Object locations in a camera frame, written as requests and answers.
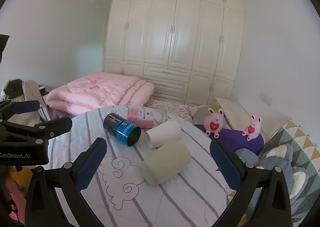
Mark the beige clothes pile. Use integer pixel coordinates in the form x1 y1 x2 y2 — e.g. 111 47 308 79
0 79 48 127

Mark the pale green cup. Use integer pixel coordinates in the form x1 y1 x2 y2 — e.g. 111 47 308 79
139 140 192 187

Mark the pink packet with label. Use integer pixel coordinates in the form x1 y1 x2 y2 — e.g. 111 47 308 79
127 107 167 129

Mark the pink folded quilt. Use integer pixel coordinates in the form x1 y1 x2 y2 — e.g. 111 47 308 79
46 72 155 115

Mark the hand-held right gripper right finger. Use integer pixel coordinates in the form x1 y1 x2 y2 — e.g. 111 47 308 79
209 138 293 227

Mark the patchwork quilt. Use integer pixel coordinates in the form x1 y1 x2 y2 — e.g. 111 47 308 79
260 119 320 220

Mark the cream white wardrobe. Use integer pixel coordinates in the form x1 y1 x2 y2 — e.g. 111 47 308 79
102 0 245 107

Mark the grey blue cloud cushion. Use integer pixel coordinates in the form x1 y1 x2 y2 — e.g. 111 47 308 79
235 144 311 217

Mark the white wall socket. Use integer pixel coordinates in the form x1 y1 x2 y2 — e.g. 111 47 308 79
259 93 273 107

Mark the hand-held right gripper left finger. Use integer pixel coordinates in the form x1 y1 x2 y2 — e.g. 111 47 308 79
25 138 108 227

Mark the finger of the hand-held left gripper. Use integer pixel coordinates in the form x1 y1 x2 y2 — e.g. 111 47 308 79
0 100 41 120
0 116 73 148

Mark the white paper cup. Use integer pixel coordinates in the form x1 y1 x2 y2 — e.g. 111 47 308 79
145 119 182 149

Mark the black and blue can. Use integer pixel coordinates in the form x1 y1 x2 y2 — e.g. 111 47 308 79
103 113 142 147

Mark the heart print bed sheet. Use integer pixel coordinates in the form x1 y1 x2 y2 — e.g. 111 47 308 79
145 99 200 124

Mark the small pink plush rabbit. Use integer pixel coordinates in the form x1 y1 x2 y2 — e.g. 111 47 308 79
242 115 262 141

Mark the purple pillow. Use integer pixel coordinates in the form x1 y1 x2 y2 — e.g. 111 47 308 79
194 124 265 155

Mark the white headboard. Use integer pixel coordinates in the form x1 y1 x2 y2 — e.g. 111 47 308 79
214 96 292 140

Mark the purple cloth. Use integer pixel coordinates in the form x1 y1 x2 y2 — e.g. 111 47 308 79
51 109 73 120

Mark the grey green pillow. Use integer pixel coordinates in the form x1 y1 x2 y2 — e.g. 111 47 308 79
192 104 228 128

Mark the large pink plush rabbit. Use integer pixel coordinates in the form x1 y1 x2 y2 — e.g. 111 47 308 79
203 107 224 138

